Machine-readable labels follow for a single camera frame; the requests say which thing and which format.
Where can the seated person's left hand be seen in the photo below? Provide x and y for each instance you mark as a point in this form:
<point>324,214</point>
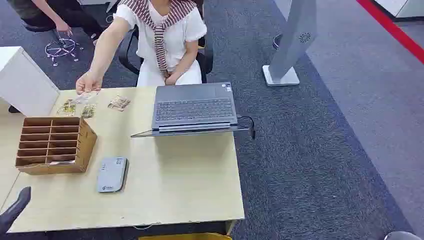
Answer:
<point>172,79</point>

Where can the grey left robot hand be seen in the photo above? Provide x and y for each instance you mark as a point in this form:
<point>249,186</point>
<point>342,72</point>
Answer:
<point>15,207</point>

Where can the seated person's right hand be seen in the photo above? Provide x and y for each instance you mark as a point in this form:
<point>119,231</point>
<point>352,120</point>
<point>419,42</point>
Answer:
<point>88,82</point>

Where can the crouching person's hand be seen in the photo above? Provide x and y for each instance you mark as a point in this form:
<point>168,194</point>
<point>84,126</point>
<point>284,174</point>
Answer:
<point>63,27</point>

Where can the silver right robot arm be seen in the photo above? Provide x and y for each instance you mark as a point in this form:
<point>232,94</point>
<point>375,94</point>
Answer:
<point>401,236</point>

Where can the chrome chair star base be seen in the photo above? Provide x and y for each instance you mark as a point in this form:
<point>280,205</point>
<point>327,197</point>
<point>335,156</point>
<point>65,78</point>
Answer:
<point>61,48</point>

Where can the crouching person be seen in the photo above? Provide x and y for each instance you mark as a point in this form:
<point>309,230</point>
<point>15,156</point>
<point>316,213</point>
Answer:
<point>49,10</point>

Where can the small green picture card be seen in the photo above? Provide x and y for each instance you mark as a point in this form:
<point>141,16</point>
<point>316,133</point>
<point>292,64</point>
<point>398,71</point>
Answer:
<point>88,111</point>

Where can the green yellow picture card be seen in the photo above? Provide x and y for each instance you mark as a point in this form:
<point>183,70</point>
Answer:
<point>68,108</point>

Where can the dark grey laptop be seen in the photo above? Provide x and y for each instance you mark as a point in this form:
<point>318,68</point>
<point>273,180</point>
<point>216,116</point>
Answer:
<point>193,107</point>

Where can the brown picture card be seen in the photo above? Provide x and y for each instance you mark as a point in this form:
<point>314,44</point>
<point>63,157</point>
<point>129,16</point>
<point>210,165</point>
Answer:
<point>119,103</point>

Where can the black office chair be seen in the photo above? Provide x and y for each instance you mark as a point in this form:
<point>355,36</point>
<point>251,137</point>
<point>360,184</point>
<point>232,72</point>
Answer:
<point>207,58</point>

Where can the seated person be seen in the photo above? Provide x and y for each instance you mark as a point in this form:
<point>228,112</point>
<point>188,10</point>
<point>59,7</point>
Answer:
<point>172,36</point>

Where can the wooden slotted card box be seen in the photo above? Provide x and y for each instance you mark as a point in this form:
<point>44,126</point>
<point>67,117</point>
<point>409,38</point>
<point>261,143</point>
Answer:
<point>87,139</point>

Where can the white cabinet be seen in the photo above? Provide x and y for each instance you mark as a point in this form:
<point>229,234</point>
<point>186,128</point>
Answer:
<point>23,82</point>

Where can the grey flat device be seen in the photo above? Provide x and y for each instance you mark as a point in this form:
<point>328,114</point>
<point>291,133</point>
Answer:
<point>112,175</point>

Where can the black round base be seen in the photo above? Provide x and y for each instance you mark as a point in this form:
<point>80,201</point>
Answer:
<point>276,41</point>

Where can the grey standing pillar kiosk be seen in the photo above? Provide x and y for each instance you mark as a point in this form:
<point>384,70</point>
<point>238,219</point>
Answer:
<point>291,36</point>

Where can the yellow object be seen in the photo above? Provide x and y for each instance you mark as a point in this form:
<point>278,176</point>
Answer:
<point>185,236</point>

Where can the white counter unit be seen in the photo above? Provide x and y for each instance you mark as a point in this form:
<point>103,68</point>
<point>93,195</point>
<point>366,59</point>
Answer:
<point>404,6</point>

